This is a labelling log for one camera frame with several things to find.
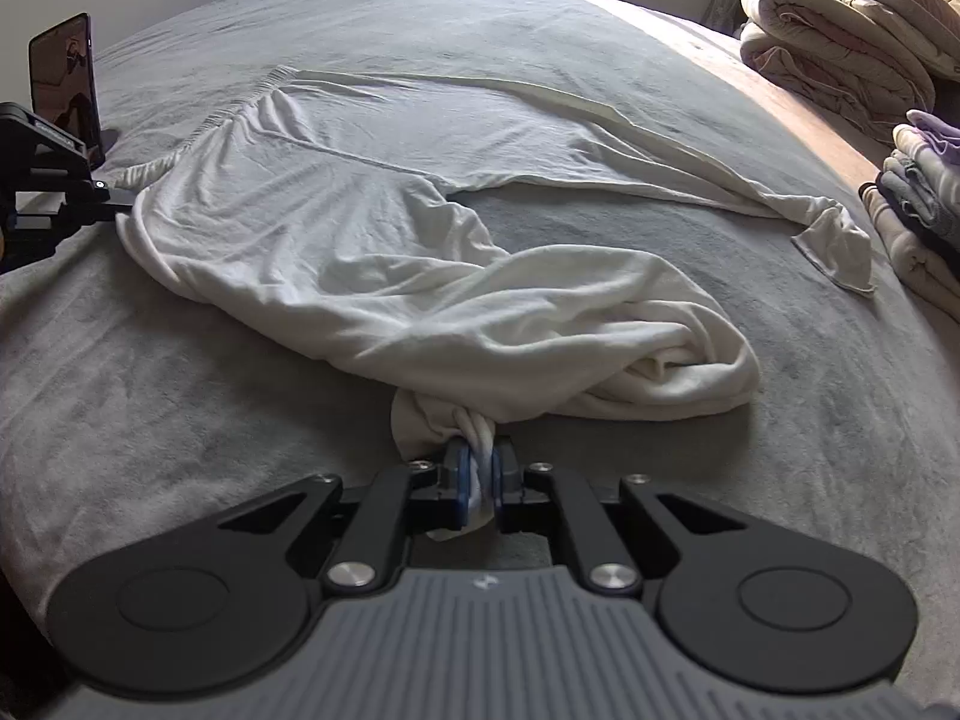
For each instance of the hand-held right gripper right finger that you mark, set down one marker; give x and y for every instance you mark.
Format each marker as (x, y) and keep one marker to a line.
(510, 495)

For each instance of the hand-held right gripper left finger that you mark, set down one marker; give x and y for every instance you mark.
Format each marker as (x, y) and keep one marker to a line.
(459, 487)

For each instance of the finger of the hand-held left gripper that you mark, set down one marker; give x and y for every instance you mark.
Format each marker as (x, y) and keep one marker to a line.
(101, 204)

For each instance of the white pants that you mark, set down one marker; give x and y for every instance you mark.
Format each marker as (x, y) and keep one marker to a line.
(337, 240)

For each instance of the black smartphone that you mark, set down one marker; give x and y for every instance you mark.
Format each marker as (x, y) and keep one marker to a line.
(64, 82)

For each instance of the grey bed cover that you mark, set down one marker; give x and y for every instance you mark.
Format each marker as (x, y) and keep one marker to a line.
(225, 405)

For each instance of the folded grey garment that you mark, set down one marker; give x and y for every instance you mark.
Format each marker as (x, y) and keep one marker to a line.
(911, 199)

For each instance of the folded beige pink quilt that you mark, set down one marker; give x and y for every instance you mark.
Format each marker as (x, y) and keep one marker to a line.
(825, 37)

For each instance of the folded purple garment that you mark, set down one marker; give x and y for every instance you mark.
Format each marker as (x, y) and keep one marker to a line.
(941, 139)

